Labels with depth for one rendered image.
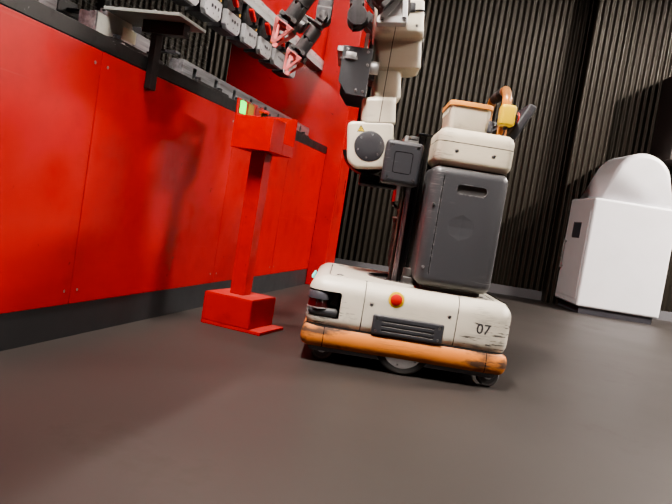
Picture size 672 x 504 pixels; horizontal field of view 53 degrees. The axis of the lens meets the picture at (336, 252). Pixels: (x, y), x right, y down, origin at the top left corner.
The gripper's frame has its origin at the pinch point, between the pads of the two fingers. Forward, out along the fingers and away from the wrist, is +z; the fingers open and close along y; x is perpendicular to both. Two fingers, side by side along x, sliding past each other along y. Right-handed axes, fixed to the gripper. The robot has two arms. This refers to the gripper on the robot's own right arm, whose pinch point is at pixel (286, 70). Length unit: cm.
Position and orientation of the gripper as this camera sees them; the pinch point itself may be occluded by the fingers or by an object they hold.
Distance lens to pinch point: 271.9
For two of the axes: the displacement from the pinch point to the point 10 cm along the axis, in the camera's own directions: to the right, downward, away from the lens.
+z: -5.9, 8.1, 0.6
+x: 8.1, 5.9, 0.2
